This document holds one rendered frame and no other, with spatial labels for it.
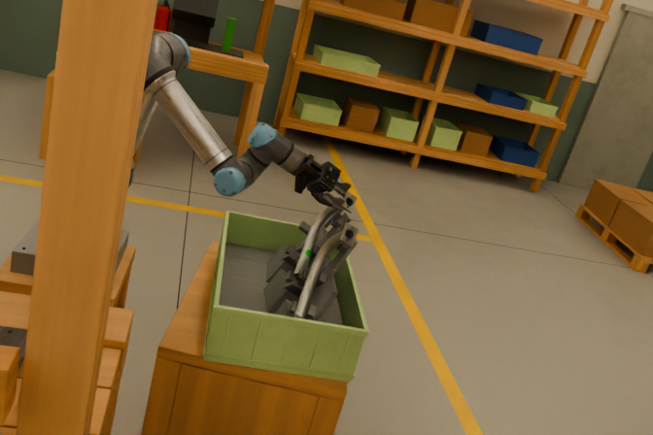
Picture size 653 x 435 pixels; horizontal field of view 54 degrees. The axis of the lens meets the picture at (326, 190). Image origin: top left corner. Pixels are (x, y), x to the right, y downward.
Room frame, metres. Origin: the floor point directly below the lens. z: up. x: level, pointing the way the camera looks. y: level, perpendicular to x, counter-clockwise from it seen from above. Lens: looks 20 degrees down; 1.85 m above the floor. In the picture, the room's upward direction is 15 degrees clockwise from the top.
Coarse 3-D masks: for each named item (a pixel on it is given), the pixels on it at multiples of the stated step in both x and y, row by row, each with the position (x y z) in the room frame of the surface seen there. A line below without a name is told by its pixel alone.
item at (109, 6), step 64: (64, 0) 0.69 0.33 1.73; (128, 0) 0.70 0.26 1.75; (64, 64) 0.69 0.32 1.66; (128, 64) 0.70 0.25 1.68; (64, 128) 0.69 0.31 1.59; (128, 128) 0.71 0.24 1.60; (64, 192) 0.69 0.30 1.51; (64, 256) 0.70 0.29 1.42; (64, 320) 0.70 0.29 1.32; (64, 384) 0.70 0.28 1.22
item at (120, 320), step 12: (0, 300) 1.28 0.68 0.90; (12, 300) 1.29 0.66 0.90; (24, 300) 1.30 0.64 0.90; (0, 312) 1.23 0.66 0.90; (12, 312) 1.25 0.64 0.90; (24, 312) 1.26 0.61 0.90; (120, 312) 1.36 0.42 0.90; (132, 312) 1.37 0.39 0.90; (0, 324) 1.19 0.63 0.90; (12, 324) 1.20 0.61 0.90; (24, 324) 1.21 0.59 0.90; (108, 324) 1.30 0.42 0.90; (120, 324) 1.31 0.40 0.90; (108, 336) 1.25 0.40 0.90; (120, 336) 1.26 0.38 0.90; (120, 348) 1.25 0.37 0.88; (120, 360) 1.25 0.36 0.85; (120, 372) 1.27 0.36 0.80
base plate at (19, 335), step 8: (0, 328) 1.18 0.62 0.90; (8, 328) 1.18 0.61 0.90; (16, 328) 1.19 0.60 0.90; (0, 336) 1.15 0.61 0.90; (8, 336) 1.16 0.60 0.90; (16, 336) 1.17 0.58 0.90; (24, 336) 1.17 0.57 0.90; (0, 344) 1.13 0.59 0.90; (8, 344) 1.14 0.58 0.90; (16, 344) 1.14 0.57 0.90; (24, 344) 1.15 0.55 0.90; (24, 352) 1.12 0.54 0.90
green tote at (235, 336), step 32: (224, 224) 1.89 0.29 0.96; (256, 224) 2.02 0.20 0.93; (288, 224) 2.04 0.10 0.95; (352, 288) 1.71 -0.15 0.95; (224, 320) 1.41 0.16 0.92; (256, 320) 1.43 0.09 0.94; (288, 320) 1.44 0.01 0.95; (352, 320) 1.62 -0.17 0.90; (224, 352) 1.42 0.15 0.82; (256, 352) 1.43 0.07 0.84; (288, 352) 1.45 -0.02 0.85; (320, 352) 1.46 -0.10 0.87; (352, 352) 1.48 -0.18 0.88
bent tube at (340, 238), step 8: (344, 232) 1.56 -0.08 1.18; (352, 232) 1.58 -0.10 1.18; (328, 240) 1.62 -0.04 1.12; (336, 240) 1.59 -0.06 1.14; (344, 240) 1.55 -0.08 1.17; (352, 240) 1.56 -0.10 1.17; (328, 248) 1.61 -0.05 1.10; (320, 256) 1.61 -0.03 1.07; (312, 264) 1.60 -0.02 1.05; (320, 264) 1.60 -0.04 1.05; (312, 272) 1.58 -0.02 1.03; (312, 280) 1.56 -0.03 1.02; (304, 288) 1.54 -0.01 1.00; (312, 288) 1.55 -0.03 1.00; (304, 296) 1.52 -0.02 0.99; (304, 304) 1.50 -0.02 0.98; (296, 312) 1.49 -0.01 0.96; (304, 312) 1.49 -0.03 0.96
